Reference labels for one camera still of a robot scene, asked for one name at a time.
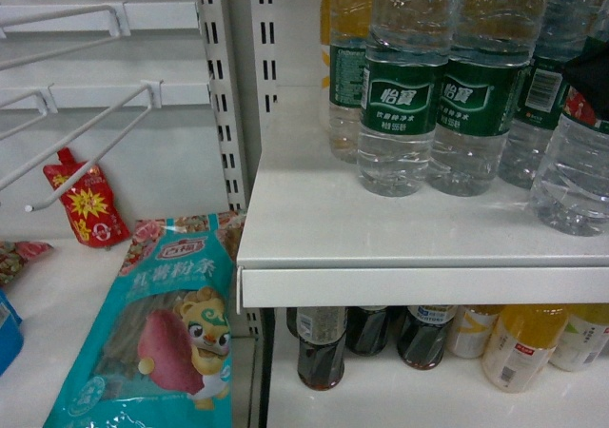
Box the clear water bottle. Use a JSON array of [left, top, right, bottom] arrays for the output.
[[529, 10, 608, 237]]

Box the water bottle green label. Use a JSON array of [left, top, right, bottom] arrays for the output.
[[427, 0, 547, 197], [328, 0, 373, 164], [498, 0, 604, 189], [357, 0, 458, 197]]

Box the dark tea bottle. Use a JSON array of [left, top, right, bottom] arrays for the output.
[[296, 306, 347, 391], [346, 306, 390, 357], [397, 305, 457, 370]]

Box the teal sweet potato noodle bag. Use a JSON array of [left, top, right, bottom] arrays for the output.
[[46, 211, 246, 427]]

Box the yellow white drink bottle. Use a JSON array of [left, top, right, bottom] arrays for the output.
[[446, 304, 503, 359], [550, 303, 608, 372], [481, 303, 569, 393]]

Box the blue package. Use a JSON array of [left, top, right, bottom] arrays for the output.
[[0, 291, 24, 375]]

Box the red sauce pouch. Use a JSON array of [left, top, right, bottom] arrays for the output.
[[60, 165, 130, 248]]

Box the white wire display hook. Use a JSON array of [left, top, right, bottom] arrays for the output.
[[1, 2, 130, 70], [0, 80, 164, 212]]

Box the white lower shelf board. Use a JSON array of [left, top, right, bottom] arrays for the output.
[[236, 85, 609, 315]]

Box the floral snack bag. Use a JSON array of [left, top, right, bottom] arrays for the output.
[[1, 241, 53, 287]]

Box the white slotted shelf upright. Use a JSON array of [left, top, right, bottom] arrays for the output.
[[196, 0, 277, 210]]

